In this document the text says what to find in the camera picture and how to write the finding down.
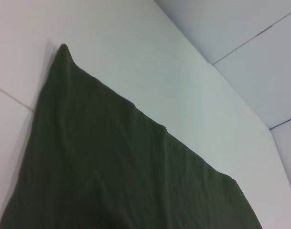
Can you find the dark green FREE! t-shirt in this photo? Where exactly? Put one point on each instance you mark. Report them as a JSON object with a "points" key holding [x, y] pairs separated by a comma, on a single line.
{"points": [[111, 167]]}

